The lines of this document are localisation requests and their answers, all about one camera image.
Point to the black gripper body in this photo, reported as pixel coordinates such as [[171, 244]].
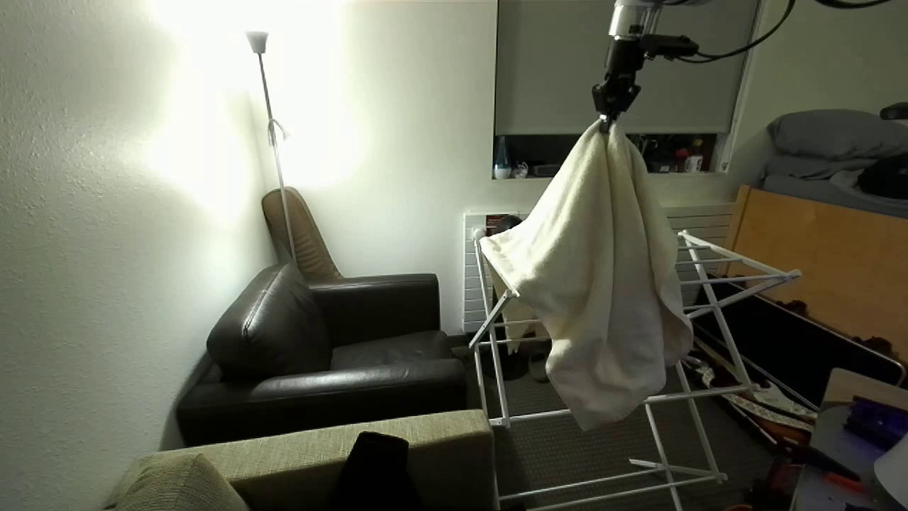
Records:
[[620, 72]]

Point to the white terry towel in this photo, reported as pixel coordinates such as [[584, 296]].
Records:
[[606, 284]]

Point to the olive green fabric couch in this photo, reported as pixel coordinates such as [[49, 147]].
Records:
[[286, 455]]

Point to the black rounded object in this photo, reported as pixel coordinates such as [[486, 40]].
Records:
[[501, 224]]

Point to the grey bed mattress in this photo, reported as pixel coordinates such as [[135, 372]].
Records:
[[805, 179]]

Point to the grey pillow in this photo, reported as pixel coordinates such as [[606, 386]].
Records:
[[832, 133]]

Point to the white metal drying rack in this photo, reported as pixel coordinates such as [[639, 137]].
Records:
[[488, 322]]

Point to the orange wooden bed board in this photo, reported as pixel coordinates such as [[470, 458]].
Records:
[[832, 264]]

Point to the black item on bed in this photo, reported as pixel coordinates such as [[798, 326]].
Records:
[[886, 176]]

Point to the black flat panel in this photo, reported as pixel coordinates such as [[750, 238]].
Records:
[[813, 355]]

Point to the white floor lamp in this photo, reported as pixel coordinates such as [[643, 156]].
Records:
[[269, 93]]

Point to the white papers pile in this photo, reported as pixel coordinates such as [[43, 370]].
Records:
[[769, 407]]

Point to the brown cardboard box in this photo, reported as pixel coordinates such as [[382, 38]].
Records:
[[853, 384]]

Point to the black leather armchair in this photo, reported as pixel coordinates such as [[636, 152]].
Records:
[[286, 331]]

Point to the blue purple item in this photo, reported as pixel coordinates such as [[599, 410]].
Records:
[[881, 423]]

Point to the white rounded object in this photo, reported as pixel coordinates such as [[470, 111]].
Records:
[[896, 472]]

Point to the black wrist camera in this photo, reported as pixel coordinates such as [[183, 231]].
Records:
[[673, 47]]

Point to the wall-mounted dark screen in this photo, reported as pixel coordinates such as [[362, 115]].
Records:
[[549, 65]]

